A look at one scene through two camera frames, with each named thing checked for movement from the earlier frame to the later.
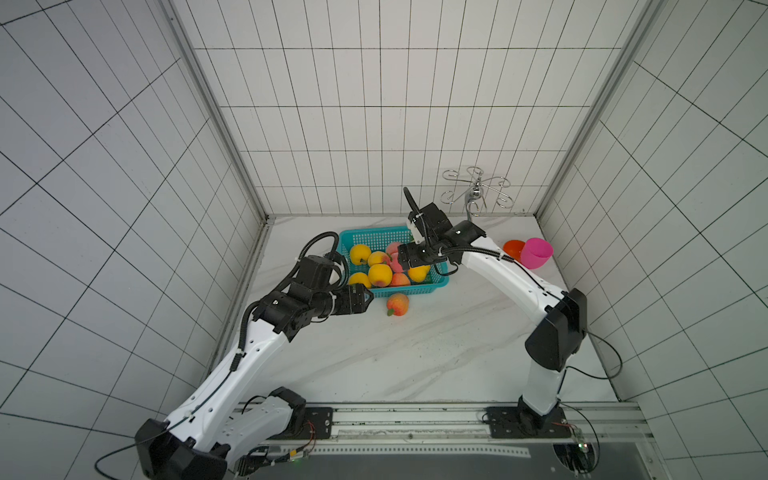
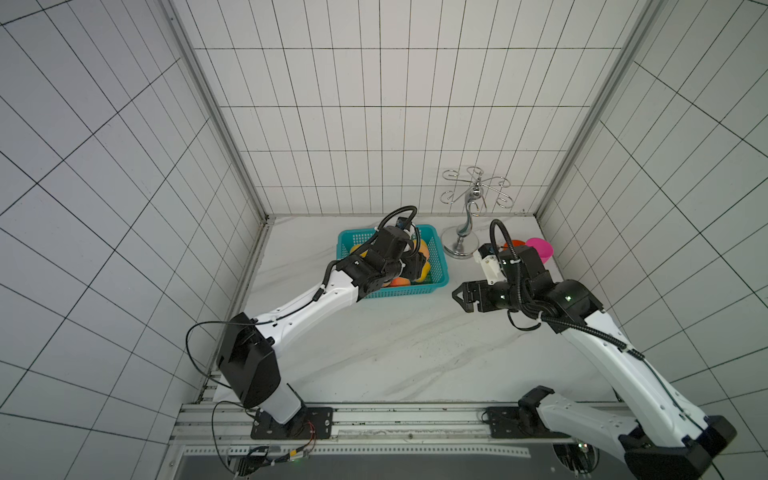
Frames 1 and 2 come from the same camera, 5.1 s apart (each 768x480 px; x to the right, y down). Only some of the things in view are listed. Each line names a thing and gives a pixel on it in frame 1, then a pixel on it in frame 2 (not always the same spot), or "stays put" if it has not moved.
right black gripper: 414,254 -> 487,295
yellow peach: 418,273 stays put
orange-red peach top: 397,304 -> 399,282
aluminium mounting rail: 604,430 stays put
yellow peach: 360,254 stays put
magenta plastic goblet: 535,252 stays put
